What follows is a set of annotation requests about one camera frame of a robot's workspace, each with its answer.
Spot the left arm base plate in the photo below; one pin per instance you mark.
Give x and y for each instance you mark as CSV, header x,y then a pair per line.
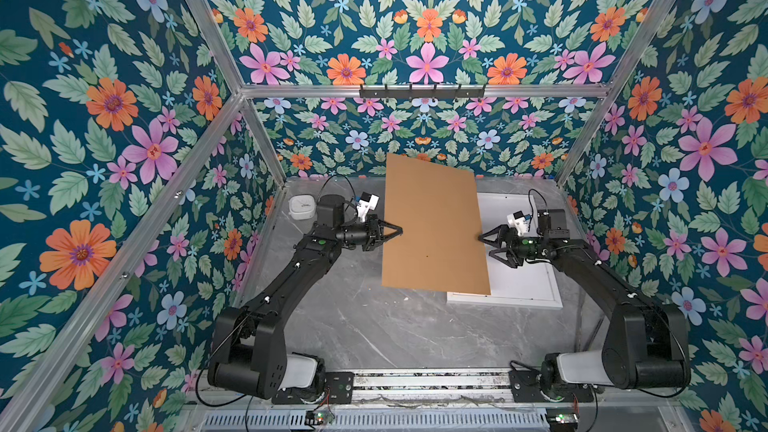
x,y
335,387

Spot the brown cardboard backing board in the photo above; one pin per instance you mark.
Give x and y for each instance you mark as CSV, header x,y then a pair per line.
x,y
437,208

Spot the white picture frame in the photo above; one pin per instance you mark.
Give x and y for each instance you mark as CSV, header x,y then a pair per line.
x,y
522,294

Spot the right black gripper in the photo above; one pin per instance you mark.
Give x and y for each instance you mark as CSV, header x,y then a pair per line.
x,y
510,257

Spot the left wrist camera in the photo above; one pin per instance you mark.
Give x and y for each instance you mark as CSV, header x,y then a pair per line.
x,y
365,204

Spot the white cable duct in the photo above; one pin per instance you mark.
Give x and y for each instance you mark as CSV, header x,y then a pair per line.
x,y
380,420

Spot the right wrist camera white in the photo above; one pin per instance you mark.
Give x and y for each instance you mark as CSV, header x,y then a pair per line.
x,y
519,221

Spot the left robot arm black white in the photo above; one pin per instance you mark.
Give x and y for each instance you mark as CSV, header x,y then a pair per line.
x,y
248,350

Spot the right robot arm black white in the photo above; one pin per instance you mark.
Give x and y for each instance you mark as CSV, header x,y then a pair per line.
x,y
646,344

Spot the white round device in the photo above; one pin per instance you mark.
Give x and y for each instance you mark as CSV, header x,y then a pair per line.
x,y
302,207

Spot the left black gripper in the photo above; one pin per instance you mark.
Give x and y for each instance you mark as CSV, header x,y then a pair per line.
x,y
373,236

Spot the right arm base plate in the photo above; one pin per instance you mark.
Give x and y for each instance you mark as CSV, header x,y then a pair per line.
x,y
525,387

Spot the black hook rail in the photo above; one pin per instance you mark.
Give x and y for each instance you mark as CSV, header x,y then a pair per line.
x,y
411,91

